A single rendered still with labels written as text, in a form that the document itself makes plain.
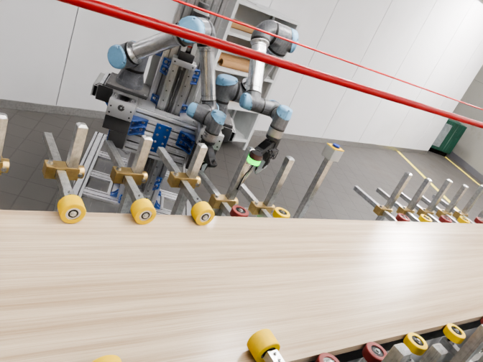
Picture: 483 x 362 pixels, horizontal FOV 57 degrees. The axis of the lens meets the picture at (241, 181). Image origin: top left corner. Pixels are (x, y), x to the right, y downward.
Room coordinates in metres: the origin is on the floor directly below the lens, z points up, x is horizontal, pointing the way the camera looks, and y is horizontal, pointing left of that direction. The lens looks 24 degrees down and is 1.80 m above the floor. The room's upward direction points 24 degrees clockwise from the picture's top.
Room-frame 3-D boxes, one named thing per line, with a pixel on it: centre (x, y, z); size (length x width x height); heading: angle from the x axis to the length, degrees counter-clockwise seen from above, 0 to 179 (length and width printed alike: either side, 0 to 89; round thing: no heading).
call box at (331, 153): (2.21, -0.37, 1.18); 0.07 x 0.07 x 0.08; 41
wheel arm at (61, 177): (1.37, 0.63, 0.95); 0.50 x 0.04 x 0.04; 41
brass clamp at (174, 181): (1.70, 0.22, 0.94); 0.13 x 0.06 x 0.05; 131
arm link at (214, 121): (2.07, 0.24, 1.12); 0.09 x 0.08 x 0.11; 79
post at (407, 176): (2.69, -0.93, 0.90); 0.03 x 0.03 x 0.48; 41
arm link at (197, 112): (2.10, 0.33, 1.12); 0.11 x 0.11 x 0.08; 79
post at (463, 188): (3.18, -1.50, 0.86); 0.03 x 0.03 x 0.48; 41
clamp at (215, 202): (1.86, 0.03, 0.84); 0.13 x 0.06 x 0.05; 131
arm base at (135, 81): (2.31, 0.78, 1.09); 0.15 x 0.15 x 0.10
